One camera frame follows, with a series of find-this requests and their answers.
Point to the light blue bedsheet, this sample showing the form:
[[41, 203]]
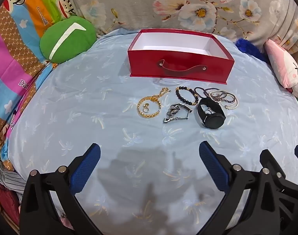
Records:
[[90, 102]]

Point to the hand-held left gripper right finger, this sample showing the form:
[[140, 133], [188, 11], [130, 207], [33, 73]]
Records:
[[213, 166]]

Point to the colourful cartoon printed blanket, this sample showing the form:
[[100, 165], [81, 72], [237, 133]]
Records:
[[29, 5]]

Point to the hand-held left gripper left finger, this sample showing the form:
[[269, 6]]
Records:
[[86, 166]]

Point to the dark red cloth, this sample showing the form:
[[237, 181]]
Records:
[[6, 200]]

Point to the blue fluffy cloth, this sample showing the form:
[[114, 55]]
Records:
[[246, 46]]

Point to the grey floral blanket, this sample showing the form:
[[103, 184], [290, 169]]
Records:
[[139, 5]]

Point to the black smartwatch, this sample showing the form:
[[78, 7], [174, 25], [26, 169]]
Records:
[[213, 121]]

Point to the striped cloth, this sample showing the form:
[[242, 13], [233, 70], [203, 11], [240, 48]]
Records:
[[9, 176]]

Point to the green round cushion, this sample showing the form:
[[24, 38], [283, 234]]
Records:
[[77, 41]]

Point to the pink plush pillow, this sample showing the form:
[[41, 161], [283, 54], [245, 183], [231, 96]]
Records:
[[283, 66]]

